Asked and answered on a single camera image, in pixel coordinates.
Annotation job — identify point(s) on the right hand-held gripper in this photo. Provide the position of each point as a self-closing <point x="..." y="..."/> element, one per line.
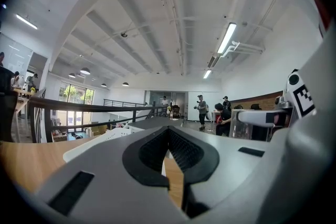
<point x="302" y="97"/>

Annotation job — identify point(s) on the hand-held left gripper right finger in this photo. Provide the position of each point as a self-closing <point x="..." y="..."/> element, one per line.
<point x="231" y="165"/>

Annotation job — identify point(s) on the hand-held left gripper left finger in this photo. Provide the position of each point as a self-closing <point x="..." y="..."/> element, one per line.
<point x="105" y="178"/>

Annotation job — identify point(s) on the white perforated plastic basket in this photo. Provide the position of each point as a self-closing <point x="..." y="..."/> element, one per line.
<point x="105" y="137"/>

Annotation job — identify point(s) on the ceiling tube light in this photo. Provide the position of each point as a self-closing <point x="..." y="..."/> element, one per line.
<point x="227" y="38"/>
<point x="26" y="21"/>
<point x="207" y="74"/>

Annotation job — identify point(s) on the white ceiling pipe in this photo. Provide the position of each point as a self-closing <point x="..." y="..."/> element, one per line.
<point x="246" y="46"/>

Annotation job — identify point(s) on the dark grey table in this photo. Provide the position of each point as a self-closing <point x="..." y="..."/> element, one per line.
<point x="157" y="123"/>

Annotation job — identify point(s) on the black balcony railing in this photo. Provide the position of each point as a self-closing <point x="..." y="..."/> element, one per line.
<point x="118" y="101"/>

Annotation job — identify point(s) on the black metal railing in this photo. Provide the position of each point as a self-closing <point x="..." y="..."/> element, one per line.
<point x="52" y="104"/>

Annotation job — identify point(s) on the black pendant lamp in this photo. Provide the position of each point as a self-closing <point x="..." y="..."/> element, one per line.
<point x="104" y="85"/>
<point x="85" y="71"/>
<point x="125" y="84"/>
<point x="72" y="75"/>

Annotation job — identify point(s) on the yellow flowers white pot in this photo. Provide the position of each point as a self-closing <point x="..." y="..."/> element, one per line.
<point x="32" y="90"/>

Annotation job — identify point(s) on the wooden office desk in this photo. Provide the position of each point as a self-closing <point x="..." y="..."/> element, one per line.
<point x="22" y="92"/>

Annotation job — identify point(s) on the large glass window wall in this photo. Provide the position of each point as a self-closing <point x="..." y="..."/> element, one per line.
<point x="76" y="94"/>

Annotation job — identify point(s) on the black ceiling camera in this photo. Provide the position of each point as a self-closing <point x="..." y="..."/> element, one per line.
<point x="124" y="34"/>

